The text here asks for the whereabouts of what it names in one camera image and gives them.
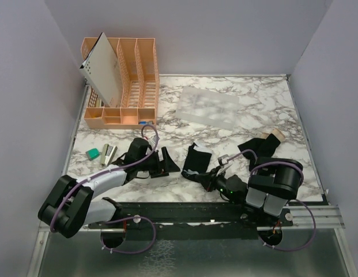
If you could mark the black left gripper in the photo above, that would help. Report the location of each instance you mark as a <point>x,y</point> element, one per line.
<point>169,165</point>

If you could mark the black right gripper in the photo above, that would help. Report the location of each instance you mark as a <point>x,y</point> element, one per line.
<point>218,172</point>

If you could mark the black white boxer briefs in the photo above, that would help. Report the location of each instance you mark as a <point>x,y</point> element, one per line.
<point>197,161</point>

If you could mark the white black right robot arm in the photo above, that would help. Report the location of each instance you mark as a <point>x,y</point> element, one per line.
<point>272,183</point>

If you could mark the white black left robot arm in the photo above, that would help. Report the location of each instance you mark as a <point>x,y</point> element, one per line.
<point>70,205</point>

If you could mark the blue clips in organizer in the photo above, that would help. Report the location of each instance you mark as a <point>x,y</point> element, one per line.
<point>146,122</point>

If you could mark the black folded garment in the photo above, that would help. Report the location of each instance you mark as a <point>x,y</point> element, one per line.
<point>262,147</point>

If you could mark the grey green stapler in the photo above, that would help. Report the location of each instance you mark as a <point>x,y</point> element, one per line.
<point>107,154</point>

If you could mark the clear plastic box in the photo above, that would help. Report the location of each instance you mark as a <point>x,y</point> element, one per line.
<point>208,108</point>

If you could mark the green eraser block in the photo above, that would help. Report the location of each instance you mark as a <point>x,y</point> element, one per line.
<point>92,154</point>

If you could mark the orange plastic desk organizer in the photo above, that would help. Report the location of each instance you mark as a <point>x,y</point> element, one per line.
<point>141,84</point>

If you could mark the white booklet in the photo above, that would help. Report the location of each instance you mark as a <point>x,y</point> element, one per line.
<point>102,71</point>

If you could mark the aluminium frame rail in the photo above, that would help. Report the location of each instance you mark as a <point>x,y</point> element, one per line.
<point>324,217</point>

